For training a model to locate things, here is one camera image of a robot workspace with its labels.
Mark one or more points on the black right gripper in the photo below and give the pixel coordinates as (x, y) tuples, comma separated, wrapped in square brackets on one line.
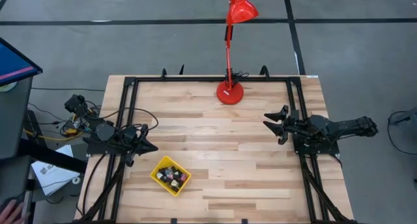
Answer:
[(291, 128)]

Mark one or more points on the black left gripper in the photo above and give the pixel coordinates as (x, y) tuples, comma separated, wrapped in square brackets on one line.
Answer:
[(132, 142)]

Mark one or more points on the white nail polish bottle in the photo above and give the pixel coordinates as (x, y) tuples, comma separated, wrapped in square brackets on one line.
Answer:
[(159, 176)]

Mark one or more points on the magenta nail polish bottle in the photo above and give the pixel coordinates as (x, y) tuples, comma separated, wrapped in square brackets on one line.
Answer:
[(170, 176)]

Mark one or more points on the pale yellow nail polish bottle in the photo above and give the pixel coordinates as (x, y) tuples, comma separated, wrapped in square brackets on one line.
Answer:
[(175, 183)]

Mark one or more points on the light pink nail polish bottle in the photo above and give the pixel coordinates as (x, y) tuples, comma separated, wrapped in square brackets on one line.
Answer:
[(183, 177)]

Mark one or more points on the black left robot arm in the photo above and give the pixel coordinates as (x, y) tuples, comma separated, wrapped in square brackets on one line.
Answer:
[(104, 131)]

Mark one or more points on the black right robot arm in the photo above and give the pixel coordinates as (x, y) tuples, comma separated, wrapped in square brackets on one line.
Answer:
[(348, 124)]

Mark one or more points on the yellow plastic basket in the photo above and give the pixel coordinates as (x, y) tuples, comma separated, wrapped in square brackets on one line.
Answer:
[(166, 160)]

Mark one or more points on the red desk lamp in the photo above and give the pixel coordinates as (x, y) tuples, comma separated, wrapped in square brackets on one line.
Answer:
[(230, 93)]

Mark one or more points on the white tape roll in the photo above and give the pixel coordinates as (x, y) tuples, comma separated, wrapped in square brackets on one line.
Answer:
[(76, 180)]

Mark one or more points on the black desk leg bar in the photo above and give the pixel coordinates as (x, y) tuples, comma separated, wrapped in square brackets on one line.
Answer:
[(52, 156)]

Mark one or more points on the white paper booklet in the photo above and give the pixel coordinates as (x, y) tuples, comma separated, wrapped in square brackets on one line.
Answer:
[(52, 175)]

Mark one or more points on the dark grey desk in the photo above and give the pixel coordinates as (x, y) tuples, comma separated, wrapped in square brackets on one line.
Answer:
[(13, 120)]

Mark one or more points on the person's hand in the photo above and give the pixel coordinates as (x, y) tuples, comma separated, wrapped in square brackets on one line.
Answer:
[(9, 214)]

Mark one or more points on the pale round disc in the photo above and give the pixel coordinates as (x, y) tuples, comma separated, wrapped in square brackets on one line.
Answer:
[(6, 87)]

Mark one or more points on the blue screen monitor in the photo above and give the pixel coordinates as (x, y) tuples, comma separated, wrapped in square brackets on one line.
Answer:
[(13, 64)]

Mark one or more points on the black aluminium rig frame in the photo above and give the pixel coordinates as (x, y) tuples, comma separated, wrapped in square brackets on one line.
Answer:
[(195, 78)]

